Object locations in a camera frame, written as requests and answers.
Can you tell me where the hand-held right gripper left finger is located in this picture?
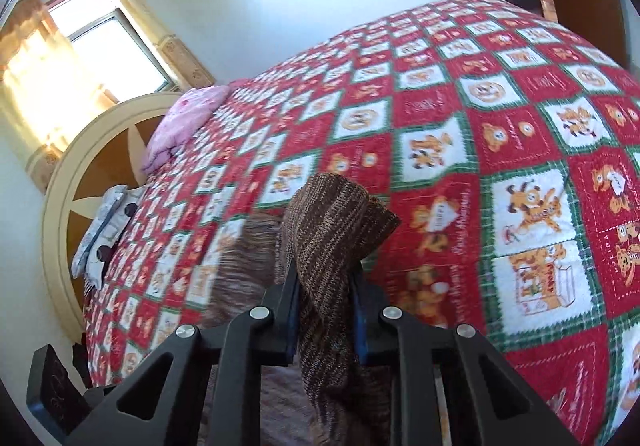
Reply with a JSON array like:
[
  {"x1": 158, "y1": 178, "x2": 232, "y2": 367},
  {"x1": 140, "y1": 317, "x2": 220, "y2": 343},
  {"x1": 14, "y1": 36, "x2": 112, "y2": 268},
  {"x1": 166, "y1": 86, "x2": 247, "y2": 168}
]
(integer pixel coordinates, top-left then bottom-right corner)
[{"x1": 65, "y1": 256, "x2": 302, "y2": 446}]

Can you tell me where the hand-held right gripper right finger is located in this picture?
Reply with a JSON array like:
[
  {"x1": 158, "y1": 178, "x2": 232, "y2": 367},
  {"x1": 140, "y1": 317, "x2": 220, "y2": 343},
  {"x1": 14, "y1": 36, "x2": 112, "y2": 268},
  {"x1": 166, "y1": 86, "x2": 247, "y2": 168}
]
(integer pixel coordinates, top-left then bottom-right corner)
[{"x1": 347, "y1": 271, "x2": 581, "y2": 446}]

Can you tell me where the brown knit sweater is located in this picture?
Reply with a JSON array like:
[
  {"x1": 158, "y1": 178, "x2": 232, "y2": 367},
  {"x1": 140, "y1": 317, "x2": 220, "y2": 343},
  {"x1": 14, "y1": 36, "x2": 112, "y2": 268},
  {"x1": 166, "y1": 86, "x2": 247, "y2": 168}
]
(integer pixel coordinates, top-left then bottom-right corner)
[{"x1": 197, "y1": 172, "x2": 402, "y2": 446}]

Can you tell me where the white pillow with black print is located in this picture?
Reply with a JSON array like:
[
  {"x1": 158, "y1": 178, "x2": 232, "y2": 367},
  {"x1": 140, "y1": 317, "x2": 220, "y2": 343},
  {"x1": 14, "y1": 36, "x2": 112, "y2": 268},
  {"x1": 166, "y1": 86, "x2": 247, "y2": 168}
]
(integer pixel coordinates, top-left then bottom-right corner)
[{"x1": 84, "y1": 189, "x2": 142, "y2": 292}]

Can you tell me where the grey patterned pillow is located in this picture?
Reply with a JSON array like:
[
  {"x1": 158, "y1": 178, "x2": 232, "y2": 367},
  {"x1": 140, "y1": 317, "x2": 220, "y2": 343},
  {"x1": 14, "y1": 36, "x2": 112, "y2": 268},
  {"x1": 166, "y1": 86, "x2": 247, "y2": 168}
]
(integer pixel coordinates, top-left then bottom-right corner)
[{"x1": 71, "y1": 185, "x2": 128, "y2": 277}]

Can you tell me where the red checkered printed bedspread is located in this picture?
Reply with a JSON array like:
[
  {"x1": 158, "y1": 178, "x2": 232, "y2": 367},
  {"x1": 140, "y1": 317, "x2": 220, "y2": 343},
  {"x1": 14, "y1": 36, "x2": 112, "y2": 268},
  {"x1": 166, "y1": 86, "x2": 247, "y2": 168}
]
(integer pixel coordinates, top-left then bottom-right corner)
[{"x1": 80, "y1": 0, "x2": 640, "y2": 446}]

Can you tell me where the cream and wood headboard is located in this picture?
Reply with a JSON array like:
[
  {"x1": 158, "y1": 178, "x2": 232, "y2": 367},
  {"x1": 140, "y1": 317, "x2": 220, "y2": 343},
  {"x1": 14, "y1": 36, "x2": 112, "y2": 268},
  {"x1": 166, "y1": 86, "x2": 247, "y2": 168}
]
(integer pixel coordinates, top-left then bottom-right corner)
[{"x1": 41, "y1": 92, "x2": 184, "y2": 343}]

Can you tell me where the pink pillow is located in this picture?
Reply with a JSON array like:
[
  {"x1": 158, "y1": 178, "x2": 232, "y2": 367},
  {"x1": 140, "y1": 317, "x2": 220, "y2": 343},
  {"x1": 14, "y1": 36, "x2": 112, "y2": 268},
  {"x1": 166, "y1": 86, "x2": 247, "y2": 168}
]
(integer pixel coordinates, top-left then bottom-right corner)
[{"x1": 141, "y1": 85, "x2": 232, "y2": 175}]

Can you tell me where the window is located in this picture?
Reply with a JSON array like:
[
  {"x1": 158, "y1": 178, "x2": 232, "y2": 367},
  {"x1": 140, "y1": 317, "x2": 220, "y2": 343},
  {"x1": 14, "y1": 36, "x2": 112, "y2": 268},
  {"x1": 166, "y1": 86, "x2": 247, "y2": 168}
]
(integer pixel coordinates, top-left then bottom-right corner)
[{"x1": 47, "y1": 0, "x2": 177, "y2": 98}]

